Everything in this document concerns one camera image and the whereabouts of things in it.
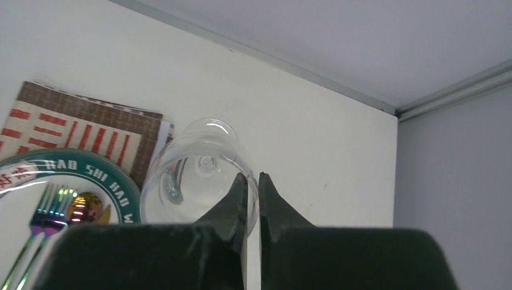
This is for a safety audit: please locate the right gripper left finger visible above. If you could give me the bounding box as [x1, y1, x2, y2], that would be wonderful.
[195, 173, 249, 256]

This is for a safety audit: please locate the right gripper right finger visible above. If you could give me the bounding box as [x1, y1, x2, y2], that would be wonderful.
[258, 172, 314, 289]

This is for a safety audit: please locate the clear wine glass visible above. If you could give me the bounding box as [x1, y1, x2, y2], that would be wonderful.
[139, 118, 258, 233]

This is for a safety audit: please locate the gold knife dark handle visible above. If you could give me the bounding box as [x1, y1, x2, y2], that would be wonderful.
[97, 204, 111, 224]

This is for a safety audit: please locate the iridescent spoon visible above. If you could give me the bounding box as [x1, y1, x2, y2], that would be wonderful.
[67, 192, 102, 225]

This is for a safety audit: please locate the iridescent fork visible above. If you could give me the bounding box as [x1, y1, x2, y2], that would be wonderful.
[16, 184, 78, 289]
[1, 182, 74, 289]

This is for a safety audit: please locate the white green-rimmed small plate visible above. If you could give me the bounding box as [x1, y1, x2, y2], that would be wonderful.
[1, 149, 141, 289]

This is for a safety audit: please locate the brown striped placemat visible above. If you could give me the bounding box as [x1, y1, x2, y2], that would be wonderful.
[1, 81, 174, 187]

